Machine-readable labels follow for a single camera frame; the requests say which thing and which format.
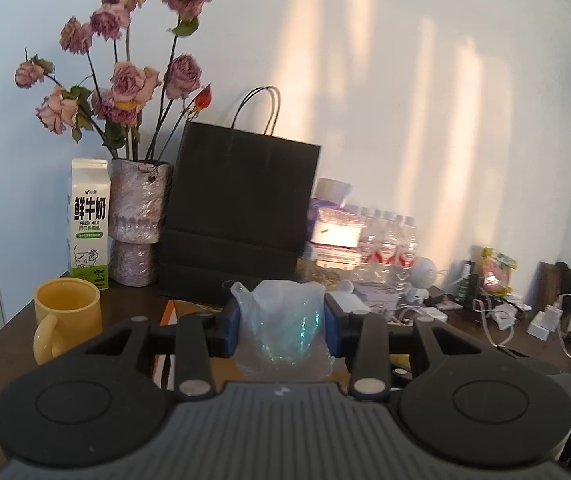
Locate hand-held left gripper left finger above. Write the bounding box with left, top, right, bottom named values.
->
left=80, top=300, right=242, bottom=401

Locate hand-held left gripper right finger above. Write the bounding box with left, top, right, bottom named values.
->
left=324, top=292, right=489, bottom=401

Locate clear plastic bag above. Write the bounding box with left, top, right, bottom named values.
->
left=222, top=280, right=333, bottom=383

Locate white plastic jar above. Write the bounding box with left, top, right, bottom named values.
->
left=325, top=280, right=369, bottom=316

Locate lilac floral tin box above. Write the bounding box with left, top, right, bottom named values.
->
left=350, top=280, right=409, bottom=311

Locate clear seed jar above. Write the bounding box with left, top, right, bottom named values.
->
left=298, top=257, right=361, bottom=286

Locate white flat box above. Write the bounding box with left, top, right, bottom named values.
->
left=305, top=242, right=363, bottom=266

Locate clear water bottle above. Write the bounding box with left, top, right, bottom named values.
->
left=378, top=210, right=399, bottom=286
left=400, top=215, right=419, bottom=281
left=358, top=206, right=381, bottom=281
left=390, top=215, right=409, bottom=288

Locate white square charger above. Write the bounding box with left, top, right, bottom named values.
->
left=408, top=305, right=449, bottom=323

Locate purple tissue pack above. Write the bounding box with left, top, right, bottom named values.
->
left=308, top=178, right=366, bottom=248

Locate white robot-shaped speaker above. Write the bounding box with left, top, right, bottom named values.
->
left=408, top=256, right=441, bottom=306

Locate black power adapter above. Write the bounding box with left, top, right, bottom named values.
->
left=425, top=285, right=449, bottom=308

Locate black paper bag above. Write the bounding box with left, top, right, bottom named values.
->
left=158, top=86, right=322, bottom=306

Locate green spray bottle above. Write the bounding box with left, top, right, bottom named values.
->
left=458, top=260, right=477, bottom=306

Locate purple glittery vase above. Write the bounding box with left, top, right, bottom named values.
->
left=108, top=159, right=173, bottom=287

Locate yellow ceramic mug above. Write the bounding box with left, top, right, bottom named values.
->
left=32, top=277, right=103, bottom=366

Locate yellow green snack packet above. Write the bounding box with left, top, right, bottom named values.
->
left=480, top=247, right=517, bottom=295

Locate white green milk carton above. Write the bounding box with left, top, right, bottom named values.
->
left=68, top=158, right=111, bottom=291

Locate dark brown stand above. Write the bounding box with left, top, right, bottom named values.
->
left=538, top=260, right=571, bottom=311

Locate dried pink rose bouquet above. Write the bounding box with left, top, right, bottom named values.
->
left=14, top=0, right=225, bottom=162

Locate white cable bundle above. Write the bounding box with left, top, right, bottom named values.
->
left=473, top=295, right=571, bottom=363

